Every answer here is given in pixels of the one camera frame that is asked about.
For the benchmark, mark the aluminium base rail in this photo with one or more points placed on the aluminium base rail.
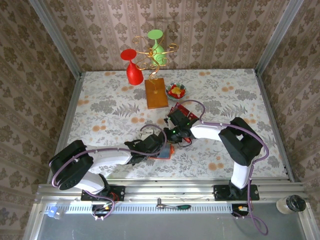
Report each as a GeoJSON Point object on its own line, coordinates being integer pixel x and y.
{"type": "Point", "coordinates": [170, 192]}

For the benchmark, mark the glass candy bowl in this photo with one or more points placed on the glass candy bowl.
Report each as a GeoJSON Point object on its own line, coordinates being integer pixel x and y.
{"type": "Point", "coordinates": [183, 86]}

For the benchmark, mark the red wine glass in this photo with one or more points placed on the red wine glass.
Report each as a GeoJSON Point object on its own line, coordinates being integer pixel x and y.
{"type": "Point", "coordinates": [133, 73]}

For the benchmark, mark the floral tablecloth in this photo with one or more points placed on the floral tablecloth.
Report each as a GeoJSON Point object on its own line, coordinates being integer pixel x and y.
{"type": "Point", "coordinates": [105, 87]}

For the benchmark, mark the red candy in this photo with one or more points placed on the red candy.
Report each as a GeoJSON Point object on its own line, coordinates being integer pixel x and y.
{"type": "Point", "coordinates": [171, 94]}

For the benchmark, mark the glass jar dark lid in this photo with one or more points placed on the glass jar dark lid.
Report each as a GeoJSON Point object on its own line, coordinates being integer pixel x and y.
{"type": "Point", "coordinates": [292, 203]}

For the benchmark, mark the aluminium side rail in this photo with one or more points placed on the aluminium side rail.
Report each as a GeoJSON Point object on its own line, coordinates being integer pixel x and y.
{"type": "Point", "coordinates": [69, 117]}
{"type": "Point", "coordinates": [273, 125]}

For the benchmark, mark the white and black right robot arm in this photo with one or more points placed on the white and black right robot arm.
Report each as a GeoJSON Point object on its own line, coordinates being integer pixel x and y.
{"type": "Point", "coordinates": [207, 132]}

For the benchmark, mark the green wine glass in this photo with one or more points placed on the green wine glass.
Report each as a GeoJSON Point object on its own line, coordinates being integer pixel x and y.
{"type": "Point", "coordinates": [158, 53]}

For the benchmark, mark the grey metal base plate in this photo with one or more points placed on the grey metal base plate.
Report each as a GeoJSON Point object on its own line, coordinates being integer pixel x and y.
{"type": "Point", "coordinates": [175, 227]}

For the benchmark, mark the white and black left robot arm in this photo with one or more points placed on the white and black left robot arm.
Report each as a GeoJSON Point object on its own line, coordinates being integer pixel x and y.
{"type": "Point", "coordinates": [110, 157]}

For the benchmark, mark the aluminium frame post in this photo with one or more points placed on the aluminium frame post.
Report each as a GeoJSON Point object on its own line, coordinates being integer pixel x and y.
{"type": "Point", "coordinates": [56, 37]}
{"type": "Point", "coordinates": [277, 37]}

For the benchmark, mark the blue plug connector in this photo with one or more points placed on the blue plug connector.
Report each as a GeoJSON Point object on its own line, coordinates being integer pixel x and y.
{"type": "Point", "coordinates": [53, 212]}

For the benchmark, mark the black bracket with yellow connector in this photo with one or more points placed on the black bracket with yellow connector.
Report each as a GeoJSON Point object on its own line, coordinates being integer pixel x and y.
{"type": "Point", "coordinates": [101, 210]}
{"type": "Point", "coordinates": [240, 210]}

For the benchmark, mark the orange felt card holder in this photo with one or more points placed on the orange felt card holder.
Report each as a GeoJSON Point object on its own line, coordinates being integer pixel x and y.
{"type": "Point", "coordinates": [165, 153]}

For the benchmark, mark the yellow candy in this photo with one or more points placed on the yellow candy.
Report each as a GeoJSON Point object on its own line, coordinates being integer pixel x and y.
{"type": "Point", "coordinates": [177, 90]}

